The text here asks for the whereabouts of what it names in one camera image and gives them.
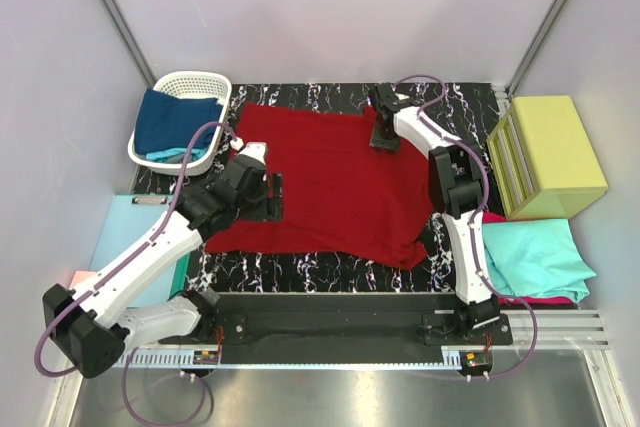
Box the red t-shirt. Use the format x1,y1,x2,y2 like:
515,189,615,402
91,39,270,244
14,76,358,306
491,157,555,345
205,103,433,270

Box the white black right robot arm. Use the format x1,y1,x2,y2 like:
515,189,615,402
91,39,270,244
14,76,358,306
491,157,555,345
368,83,500,344

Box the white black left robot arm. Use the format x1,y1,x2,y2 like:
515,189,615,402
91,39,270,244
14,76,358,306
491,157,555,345
43,142,283,379

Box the light blue t-shirt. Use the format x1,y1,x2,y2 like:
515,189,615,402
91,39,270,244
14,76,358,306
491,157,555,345
145,147,207,164

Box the navy blue t-shirt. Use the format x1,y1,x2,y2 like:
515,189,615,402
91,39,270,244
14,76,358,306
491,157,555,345
134,89,223,155

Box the white plastic laundry basket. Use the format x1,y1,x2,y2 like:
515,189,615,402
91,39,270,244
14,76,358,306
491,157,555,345
127,71,232,176

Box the green clipboard with paper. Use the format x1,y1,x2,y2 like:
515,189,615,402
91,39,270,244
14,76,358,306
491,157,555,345
89,194,190,308

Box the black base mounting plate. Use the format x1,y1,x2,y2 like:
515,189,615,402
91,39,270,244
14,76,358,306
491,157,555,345
184,293,513,368

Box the folded magenta t-shirt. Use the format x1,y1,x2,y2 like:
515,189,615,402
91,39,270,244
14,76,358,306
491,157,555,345
482,212,572,306

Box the yellow drawer box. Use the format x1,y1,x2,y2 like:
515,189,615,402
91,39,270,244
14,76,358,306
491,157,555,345
487,95,609,220

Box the folded turquoise t-shirt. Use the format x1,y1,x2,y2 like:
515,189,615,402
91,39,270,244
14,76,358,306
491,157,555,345
483,219,596,303

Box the pink sponge block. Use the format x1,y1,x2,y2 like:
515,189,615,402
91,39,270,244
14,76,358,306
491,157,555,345
69,271,97,289

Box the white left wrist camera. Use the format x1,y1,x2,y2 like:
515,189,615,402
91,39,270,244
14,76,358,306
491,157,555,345
230,137,268,166

